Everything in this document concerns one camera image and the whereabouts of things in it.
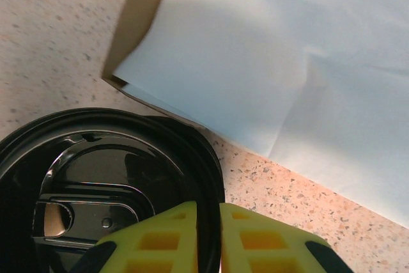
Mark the black plastic cup lid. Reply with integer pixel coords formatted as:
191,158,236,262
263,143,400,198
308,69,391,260
0,108,224,273

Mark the black cup lid stack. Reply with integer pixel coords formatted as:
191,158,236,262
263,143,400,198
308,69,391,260
143,114,226,205

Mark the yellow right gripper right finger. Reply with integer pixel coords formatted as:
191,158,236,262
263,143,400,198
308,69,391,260
219,201,354,273

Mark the white paper napkin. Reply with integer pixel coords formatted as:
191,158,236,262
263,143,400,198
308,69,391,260
101,0,409,232

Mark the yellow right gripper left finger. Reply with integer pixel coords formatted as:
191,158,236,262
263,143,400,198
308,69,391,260
72,200,201,273

